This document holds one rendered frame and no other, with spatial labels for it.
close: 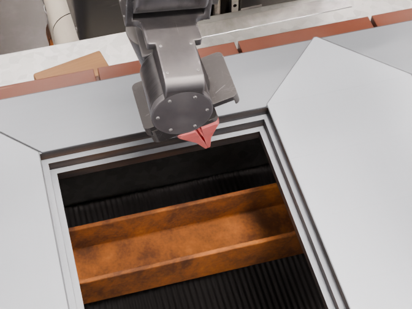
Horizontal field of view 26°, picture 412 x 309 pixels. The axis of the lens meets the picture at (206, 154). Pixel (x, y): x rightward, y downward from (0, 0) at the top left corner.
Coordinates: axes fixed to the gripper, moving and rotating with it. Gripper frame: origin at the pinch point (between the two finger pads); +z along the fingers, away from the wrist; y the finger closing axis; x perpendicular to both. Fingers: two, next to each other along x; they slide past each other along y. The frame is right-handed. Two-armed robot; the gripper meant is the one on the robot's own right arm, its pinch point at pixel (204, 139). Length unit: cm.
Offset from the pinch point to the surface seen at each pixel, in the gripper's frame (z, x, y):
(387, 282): 3.7, -22.2, 12.4
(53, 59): 12.9, 33.8, -17.8
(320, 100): 3.7, 2.1, 14.0
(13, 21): 76, 118, -40
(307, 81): 3.5, 5.3, 13.5
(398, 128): 5.5, -4.0, 20.8
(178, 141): 1.7, 2.3, -3.0
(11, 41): 76, 110, -42
